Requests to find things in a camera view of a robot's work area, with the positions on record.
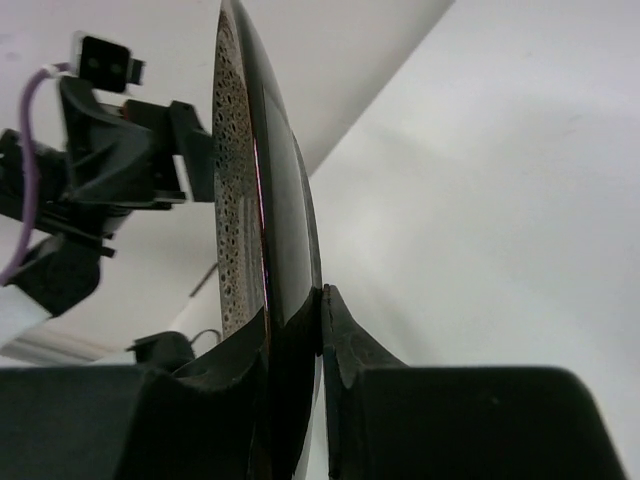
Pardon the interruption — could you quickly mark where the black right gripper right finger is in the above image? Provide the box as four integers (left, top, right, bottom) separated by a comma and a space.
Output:
321, 284, 405, 479

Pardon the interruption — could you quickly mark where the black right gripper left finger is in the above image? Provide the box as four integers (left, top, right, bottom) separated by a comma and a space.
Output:
173, 307, 272, 479

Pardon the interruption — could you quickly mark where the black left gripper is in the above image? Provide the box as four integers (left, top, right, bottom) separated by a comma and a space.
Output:
31, 77, 214, 255

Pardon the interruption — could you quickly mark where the brown round plate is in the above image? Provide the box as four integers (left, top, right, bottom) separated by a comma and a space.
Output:
212, 1, 322, 479

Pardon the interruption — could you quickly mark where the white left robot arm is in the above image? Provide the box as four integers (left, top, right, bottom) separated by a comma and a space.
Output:
1, 76, 214, 318

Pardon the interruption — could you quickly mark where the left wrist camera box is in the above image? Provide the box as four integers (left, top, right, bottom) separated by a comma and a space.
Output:
69, 31, 146, 93

